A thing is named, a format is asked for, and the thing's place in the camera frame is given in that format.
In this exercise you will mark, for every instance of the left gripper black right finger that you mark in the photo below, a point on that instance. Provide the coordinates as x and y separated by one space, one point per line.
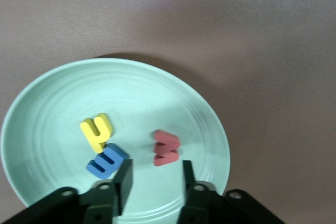
199 205

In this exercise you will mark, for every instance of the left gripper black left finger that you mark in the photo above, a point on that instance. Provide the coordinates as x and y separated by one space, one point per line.
99 203

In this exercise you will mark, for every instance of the blue foam letter m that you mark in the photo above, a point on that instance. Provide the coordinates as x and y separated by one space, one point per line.
115 153

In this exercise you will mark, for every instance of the yellow foam letter h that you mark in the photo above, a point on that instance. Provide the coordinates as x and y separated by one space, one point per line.
95 134

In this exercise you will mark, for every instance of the red foam letter w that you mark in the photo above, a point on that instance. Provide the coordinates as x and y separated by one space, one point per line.
162 136

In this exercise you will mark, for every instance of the green plate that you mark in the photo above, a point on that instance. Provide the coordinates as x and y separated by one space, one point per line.
157 98

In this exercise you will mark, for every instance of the brown table mat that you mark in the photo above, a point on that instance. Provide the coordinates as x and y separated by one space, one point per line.
262 51

